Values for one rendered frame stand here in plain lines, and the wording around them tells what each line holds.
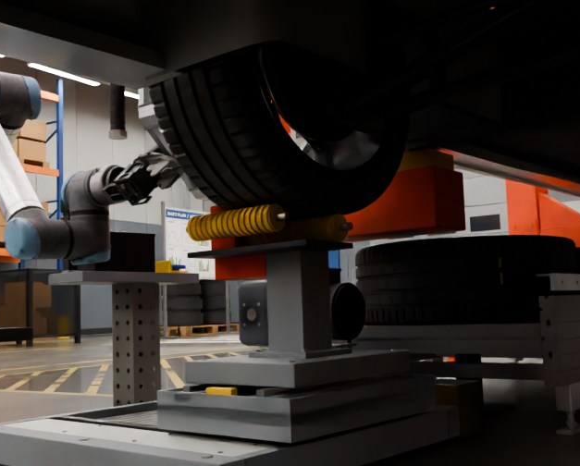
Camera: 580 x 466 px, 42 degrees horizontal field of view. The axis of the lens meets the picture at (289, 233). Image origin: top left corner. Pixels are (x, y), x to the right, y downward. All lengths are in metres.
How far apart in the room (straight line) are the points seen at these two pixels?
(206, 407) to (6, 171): 0.75
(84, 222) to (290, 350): 0.56
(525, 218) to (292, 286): 2.48
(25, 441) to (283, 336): 0.58
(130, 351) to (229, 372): 0.81
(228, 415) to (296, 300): 0.29
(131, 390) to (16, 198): 0.75
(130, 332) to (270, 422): 0.98
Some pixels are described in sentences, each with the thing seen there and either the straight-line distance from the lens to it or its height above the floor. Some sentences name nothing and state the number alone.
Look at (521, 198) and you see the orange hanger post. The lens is 3.98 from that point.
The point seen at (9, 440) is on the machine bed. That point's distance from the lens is 1.79.
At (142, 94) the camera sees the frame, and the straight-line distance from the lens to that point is 1.66.
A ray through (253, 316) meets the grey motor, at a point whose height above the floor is 0.31.
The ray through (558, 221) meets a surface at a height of 0.71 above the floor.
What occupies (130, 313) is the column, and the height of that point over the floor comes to 0.33.
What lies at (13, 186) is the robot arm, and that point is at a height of 0.62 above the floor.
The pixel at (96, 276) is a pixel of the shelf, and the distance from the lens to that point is 2.17.
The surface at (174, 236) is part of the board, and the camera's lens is 11.08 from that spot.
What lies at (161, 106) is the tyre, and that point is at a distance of 1.54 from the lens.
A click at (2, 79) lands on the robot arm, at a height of 0.96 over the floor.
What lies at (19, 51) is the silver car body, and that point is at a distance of 1.29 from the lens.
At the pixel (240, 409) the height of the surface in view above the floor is 0.14.
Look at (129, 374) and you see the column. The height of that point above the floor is 0.15.
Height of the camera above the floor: 0.32
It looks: 6 degrees up
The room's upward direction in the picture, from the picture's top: 2 degrees counter-clockwise
